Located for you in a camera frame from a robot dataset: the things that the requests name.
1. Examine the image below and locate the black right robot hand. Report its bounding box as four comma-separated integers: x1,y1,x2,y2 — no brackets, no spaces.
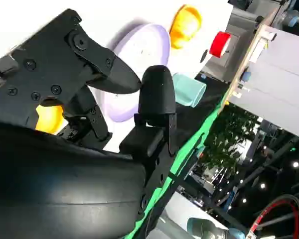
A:
0,8,177,239

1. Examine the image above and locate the green cloth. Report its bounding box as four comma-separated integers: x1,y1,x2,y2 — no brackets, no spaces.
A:
126,98,227,239

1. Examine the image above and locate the pale green mug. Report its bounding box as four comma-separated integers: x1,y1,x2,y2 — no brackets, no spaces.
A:
173,72,207,108

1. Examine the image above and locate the black backdrop cloth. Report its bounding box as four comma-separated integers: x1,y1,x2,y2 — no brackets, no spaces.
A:
139,72,231,239

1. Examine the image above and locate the lilac plate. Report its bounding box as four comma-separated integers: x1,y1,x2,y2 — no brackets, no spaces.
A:
103,23,170,122

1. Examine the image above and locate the green leafy plant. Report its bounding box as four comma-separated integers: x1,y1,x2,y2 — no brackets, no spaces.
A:
204,104,262,175

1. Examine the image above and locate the wooden board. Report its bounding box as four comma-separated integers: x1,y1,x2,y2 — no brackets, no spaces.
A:
219,7,287,113

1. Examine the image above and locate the grey machine housing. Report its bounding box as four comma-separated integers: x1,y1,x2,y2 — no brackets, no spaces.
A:
206,9,260,83

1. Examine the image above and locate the grey cabinet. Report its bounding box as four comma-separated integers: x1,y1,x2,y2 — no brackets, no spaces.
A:
229,24,299,139

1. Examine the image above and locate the small white device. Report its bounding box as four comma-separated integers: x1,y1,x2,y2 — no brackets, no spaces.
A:
250,31,277,64

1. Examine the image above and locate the red and black cable hoop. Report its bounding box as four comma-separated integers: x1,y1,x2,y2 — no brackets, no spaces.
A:
249,194,299,239

